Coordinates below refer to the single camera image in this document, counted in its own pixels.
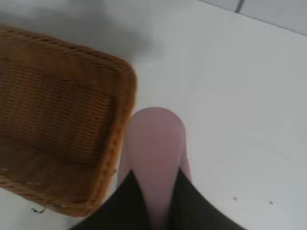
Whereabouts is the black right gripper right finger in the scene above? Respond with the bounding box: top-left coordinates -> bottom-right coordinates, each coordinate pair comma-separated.
168,168 -> 248,230

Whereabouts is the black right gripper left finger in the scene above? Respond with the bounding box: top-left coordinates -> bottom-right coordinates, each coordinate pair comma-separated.
71,169 -> 152,230

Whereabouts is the pink peach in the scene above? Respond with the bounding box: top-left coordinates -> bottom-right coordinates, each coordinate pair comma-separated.
117,107 -> 192,230

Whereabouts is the brown woven wicker basket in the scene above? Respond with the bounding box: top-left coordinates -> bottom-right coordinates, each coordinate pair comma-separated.
0,23 -> 139,218

